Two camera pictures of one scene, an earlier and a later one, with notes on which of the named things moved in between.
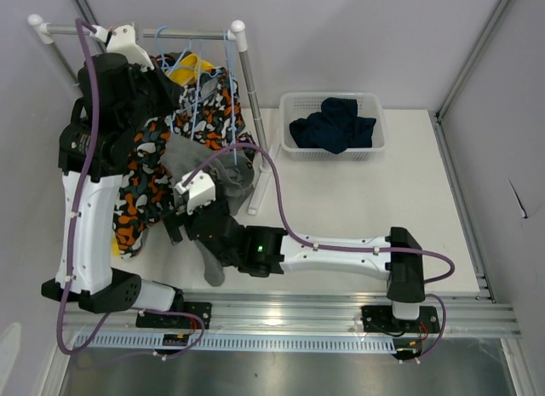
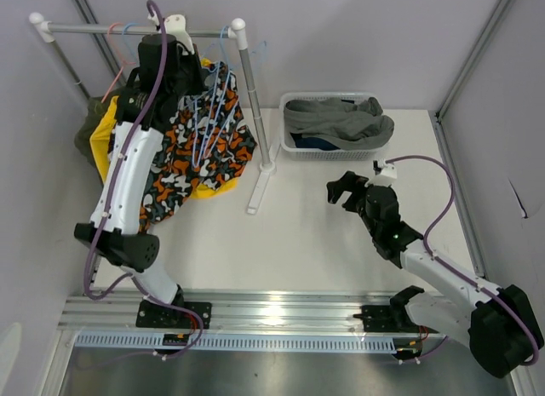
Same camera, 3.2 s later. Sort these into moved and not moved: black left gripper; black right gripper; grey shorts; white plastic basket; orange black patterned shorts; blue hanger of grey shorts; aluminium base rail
Moved: blue hanger of grey shorts; black right gripper; black left gripper; grey shorts
Not moved: aluminium base rail; white plastic basket; orange black patterned shorts
